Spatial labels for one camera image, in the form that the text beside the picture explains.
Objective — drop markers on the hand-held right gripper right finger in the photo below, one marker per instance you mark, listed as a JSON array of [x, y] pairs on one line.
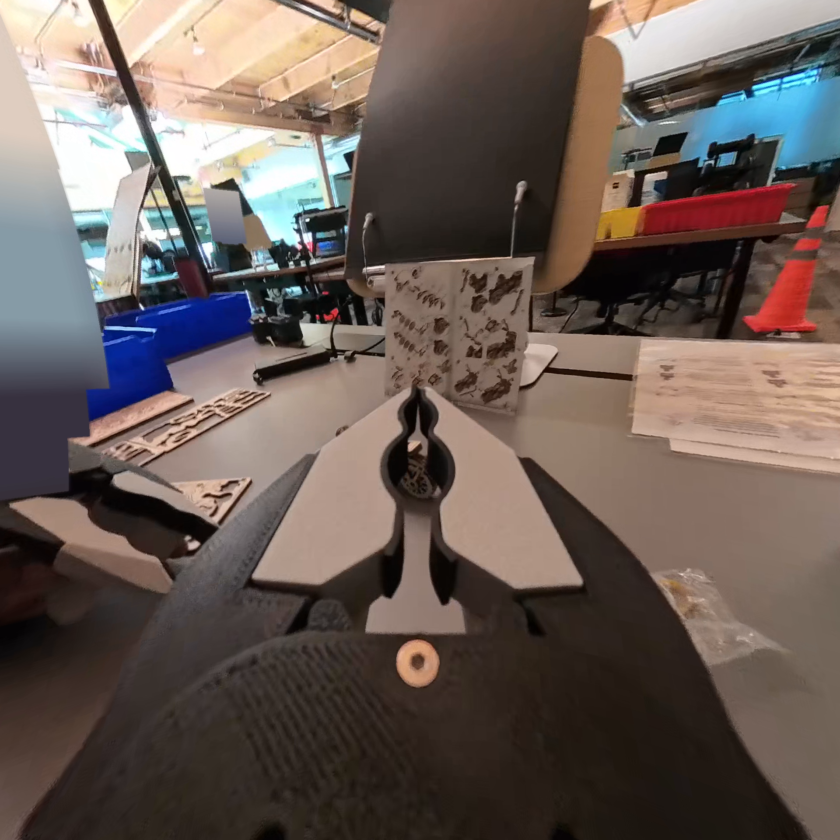
[[505, 525]]

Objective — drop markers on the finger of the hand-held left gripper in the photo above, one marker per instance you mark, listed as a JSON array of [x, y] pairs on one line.
[[164, 505], [98, 551]]

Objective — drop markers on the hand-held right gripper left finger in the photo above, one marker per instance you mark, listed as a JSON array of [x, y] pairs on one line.
[[328, 525]]

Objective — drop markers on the wooden sheet with round holes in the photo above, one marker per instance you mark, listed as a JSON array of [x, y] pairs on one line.
[[229, 492]]

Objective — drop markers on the wooden motorcycle model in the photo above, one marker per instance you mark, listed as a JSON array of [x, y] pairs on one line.
[[420, 482]]

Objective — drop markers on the grey desk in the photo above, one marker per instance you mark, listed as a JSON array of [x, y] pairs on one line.
[[623, 512]]

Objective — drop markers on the reddish wooden parts sheet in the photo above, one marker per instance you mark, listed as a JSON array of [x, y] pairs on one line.
[[138, 420]]

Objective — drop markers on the wooden sheet with rectangular cut-outs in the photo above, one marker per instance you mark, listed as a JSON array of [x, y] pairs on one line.
[[216, 410]]

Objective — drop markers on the white monitor stand base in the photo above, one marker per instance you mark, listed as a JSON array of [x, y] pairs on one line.
[[539, 364]]

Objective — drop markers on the flat black box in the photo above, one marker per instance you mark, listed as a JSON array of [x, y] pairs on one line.
[[295, 362]]

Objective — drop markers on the black battery charger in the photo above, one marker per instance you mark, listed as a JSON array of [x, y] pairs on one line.
[[282, 331]]

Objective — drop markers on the instruction sheet in clear stand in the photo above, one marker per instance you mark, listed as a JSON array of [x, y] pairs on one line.
[[459, 328]]

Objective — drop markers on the clear plastic parts bag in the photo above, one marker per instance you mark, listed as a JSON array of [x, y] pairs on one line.
[[709, 617]]

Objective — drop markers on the black office chair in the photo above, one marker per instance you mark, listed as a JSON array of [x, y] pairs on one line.
[[613, 315]]

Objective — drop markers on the cardboard panel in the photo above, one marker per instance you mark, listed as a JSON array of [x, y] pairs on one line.
[[128, 229]]

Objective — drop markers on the long wooden background table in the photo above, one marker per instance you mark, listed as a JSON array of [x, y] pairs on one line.
[[275, 270]]

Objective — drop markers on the paper in plastic sleeve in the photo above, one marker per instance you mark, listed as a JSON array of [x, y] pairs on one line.
[[735, 394]]

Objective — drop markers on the yellow plastic bin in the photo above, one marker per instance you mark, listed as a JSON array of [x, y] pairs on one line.
[[620, 223]]

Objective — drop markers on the black metal pole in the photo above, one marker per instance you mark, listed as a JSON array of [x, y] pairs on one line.
[[148, 131]]

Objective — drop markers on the wooden table with black legs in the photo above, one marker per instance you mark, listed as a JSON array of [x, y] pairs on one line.
[[722, 237]]

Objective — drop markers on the orange traffic cone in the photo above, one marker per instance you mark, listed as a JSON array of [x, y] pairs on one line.
[[787, 289]]

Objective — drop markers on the red plastic bin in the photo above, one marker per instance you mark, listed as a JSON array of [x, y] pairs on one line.
[[715, 210]]

